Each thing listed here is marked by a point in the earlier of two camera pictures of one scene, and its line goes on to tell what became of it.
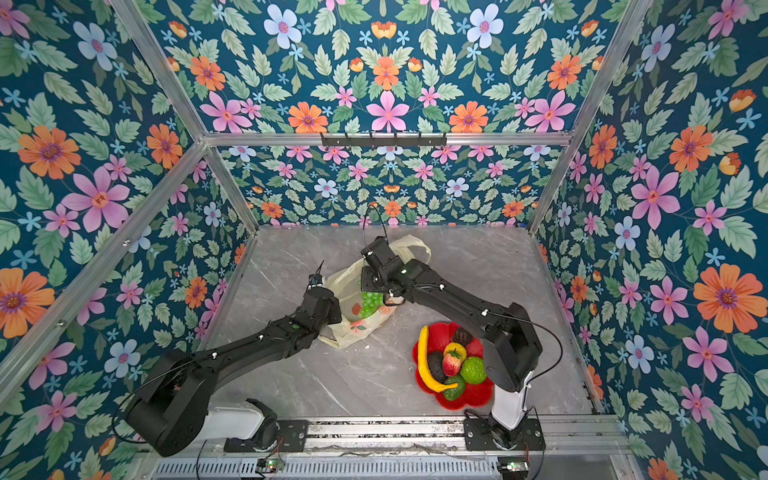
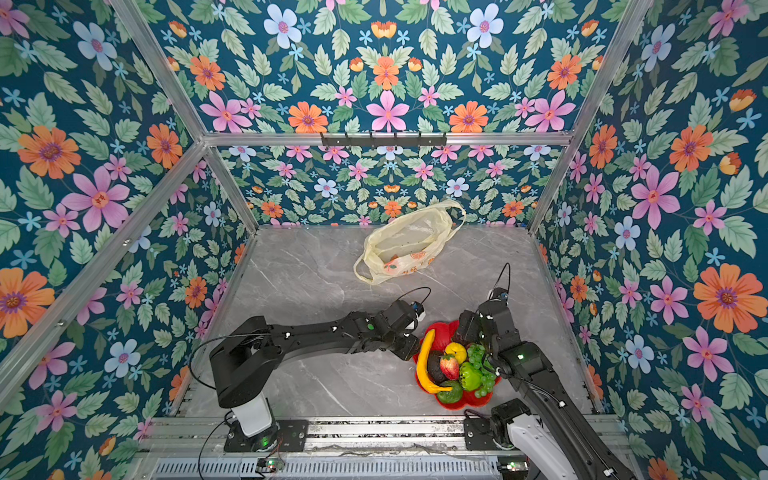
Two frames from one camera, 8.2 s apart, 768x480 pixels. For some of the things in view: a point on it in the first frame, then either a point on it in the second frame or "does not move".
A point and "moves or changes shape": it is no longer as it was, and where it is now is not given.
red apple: (451, 363) does not move
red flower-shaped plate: (439, 337) does not move
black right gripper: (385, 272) -> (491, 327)
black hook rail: (383, 141) does not move
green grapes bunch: (371, 302) -> (488, 377)
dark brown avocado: (435, 366) does not move
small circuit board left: (270, 465) does not move
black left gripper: (333, 304) -> (411, 348)
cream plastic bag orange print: (354, 331) moves or changes shape
